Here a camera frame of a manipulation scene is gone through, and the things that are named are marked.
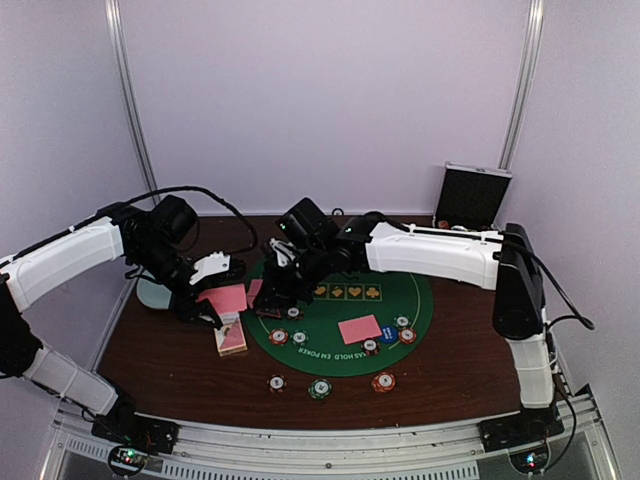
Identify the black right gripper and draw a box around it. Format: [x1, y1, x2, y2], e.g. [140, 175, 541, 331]
[253, 244, 331, 310]

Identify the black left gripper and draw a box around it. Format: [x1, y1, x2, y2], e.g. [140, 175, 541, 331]
[131, 240, 225, 328]

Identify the black red triangular dealer marker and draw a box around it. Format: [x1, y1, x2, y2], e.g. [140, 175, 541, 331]
[255, 309, 282, 319]

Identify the red-backed playing card deck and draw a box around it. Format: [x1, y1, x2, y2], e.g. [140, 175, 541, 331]
[198, 284, 248, 323]

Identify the red black chip stack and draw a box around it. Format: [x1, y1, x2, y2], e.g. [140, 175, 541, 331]
[267, 375, 287, 393]

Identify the blue small blind button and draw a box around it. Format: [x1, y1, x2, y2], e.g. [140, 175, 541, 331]
[379, 325, 398, 344]

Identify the green chip stack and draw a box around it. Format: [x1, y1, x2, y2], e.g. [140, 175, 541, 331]
[307, 378, 332, 400]

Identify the orange chip stack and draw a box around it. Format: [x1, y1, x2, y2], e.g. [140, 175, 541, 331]
[371, 371, 396, 393]

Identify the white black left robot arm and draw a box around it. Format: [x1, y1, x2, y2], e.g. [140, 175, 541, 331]
[1, 195, 231, 444]

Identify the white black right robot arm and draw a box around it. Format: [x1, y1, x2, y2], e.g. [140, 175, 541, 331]
[254, 199, 560, 442]

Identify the light blue flower plate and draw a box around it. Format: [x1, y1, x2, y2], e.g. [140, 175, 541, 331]
[136, 279, 172, 310]

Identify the gold playing card box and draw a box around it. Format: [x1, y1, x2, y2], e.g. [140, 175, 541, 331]
[214, 320, 248, 357]

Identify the round green poker mat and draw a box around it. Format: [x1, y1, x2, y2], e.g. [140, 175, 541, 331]
[242, 272, 434, 378]

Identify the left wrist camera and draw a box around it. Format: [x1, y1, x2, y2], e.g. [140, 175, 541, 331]
[189, 252, 246, 286]

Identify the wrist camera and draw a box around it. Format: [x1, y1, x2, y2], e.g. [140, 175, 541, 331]
[276, 197, 339, 249]
[189, 252, 246, 286]

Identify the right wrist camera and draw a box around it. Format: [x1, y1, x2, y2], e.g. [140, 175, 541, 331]
[276, 197, 339, 249]

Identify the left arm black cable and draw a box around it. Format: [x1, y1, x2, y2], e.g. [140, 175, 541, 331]
[124, 185, 260, 251]

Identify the metal front rail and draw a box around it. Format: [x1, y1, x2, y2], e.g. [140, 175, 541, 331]
[47, 382, 614, 480]

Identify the left aluminium frame post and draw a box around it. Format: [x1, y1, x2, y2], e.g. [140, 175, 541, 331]
[104, 0, 158, 192]

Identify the aluminium frame post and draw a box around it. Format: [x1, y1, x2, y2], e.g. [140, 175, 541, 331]
[104, 0, 158, 192]
[498, 0, 546, 170]

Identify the right aluminium frame post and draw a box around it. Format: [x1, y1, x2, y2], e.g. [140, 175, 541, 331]
[498, 0, 546, 170]

